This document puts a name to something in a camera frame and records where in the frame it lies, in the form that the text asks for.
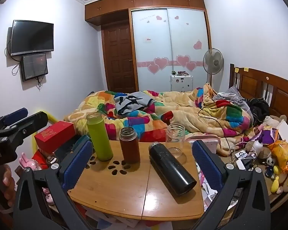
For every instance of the person's left hand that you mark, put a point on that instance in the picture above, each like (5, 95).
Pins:
(9, 184)

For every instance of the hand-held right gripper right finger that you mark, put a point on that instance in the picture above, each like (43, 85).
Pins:
(206, 165)

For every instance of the wall television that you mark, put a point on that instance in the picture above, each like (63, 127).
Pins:
(32, 37)

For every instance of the brown wooden door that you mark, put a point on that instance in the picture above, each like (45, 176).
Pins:
(118, 60)

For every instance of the grey striped pillow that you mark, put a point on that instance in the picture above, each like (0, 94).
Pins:
(230, 94)

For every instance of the black bag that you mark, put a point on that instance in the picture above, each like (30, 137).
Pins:
(259, 110)

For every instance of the white plastic bottle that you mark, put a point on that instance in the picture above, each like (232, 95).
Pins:
(257, 149)

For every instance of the orange snack bag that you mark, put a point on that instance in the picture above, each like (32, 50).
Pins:
(283, 155)

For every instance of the wardrobe with heart stickers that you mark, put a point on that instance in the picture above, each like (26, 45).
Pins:
(170, 40)

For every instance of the wooden overhead cabinet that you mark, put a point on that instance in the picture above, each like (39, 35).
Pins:
(144, 2)

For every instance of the red box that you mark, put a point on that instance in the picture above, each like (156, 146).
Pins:
(54, 135)

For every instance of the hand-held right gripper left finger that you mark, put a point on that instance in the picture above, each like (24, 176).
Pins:
(76, 163)

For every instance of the wooden bed headboard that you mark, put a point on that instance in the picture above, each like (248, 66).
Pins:
(261, 83)

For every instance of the small white cabinet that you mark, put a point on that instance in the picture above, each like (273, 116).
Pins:
(181, 83)

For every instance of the clear glass jar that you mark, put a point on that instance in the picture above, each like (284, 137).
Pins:
(175, 140)

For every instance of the colourful patchwork blanket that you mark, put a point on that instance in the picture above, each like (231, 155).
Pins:
(182, 115)

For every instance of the white power strip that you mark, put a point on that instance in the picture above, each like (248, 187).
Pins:
(243, 159)

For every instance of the pink plush toy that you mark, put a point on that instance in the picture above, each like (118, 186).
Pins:
(30, 162)

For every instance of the grey and black cloth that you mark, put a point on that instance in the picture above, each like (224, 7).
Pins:
(132, 101)

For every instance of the yellow plush toy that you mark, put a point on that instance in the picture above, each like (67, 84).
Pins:
(282, 179)

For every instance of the standing fan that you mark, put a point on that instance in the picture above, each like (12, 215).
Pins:
(213, 61)

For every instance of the black cup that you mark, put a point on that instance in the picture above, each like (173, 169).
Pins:
(171, 169)

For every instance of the green cup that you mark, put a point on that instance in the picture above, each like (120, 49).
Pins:
(99, 139)

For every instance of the purple cloth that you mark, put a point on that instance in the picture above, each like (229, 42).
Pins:
(267, 135)

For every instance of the white paper box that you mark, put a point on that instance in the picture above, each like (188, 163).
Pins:
(286, 130)

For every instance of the small wall monitor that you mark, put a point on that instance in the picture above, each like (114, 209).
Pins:
(34, 66)

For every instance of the brown cup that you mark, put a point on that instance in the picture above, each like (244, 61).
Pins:
(130, 151)

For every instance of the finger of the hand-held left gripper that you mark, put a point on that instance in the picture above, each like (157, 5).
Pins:
(31, 123)
(13, 116)

